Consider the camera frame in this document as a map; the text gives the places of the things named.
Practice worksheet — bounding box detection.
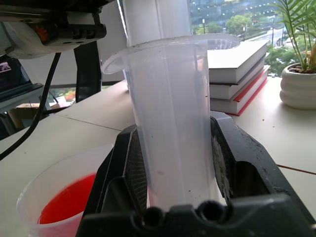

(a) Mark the grey cover book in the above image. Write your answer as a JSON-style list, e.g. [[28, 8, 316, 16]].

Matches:
[[206, 40, 270, 84]]

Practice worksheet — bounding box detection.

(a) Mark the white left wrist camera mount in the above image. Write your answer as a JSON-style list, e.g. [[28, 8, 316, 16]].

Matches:
[[0, 20, 75, 60]]

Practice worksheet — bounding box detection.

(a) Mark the green palm plant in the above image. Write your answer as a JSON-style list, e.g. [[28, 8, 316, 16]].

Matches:
[[270, 0, 316, 74]]

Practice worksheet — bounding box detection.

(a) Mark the clear plastic measuring cylinder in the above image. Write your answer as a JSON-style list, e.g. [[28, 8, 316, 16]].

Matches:
[[101, 0, 241, 208]]

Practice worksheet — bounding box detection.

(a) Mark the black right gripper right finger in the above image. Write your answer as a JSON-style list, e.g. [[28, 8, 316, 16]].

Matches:
[[209, 111, 316, 224]]

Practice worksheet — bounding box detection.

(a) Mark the stack of books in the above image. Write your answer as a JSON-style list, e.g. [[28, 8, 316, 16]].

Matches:
[[209, 65, 271, 117]]

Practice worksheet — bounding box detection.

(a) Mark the black upright post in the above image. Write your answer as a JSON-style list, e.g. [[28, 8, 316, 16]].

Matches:
[[73, 40, 103, 104]]

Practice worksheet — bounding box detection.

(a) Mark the white ribbed plant pot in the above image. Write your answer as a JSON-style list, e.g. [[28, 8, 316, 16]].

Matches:
[[279, 63, 316, 111]]

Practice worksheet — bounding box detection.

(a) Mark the clear cup with red liquid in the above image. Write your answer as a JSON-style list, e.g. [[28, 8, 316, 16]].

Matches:
[[16, 144, 116, 237]]

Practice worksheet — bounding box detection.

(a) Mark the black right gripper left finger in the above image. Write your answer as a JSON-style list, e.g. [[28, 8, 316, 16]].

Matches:
[[83, 124, 149, 217]]

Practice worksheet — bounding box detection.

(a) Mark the brown cardboard box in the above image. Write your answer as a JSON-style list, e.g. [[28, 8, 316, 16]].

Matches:
[[8, 103, 40, 130]]

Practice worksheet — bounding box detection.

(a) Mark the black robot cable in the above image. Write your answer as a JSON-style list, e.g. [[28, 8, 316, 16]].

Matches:
[[0, 52, 62, 161]]

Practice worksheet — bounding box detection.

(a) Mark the dark cover book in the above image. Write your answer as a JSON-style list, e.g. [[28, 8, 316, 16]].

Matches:
[[208, 58, 269, 101]]

